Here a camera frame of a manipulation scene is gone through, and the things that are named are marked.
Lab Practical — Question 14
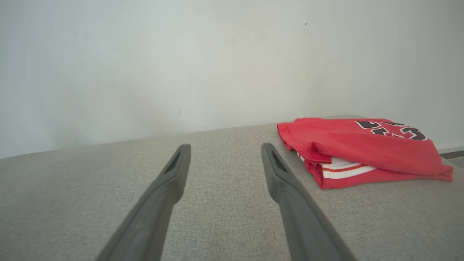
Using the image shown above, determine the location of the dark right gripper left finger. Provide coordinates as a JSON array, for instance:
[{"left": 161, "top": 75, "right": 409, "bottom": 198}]
[{"left": 95, "top": 144, "right": 191, "bottom": 261}]

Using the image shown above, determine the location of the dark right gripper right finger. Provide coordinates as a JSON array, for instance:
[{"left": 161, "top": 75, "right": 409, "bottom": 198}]
[{"left": 261, "top": 142, "right": 357, "bottom": 261}]

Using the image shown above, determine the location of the red shirt with white sleeves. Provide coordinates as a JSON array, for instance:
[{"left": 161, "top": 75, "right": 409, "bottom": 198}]
[{"left": 277, "top": 117, "right": 453, "bottom": 190}]

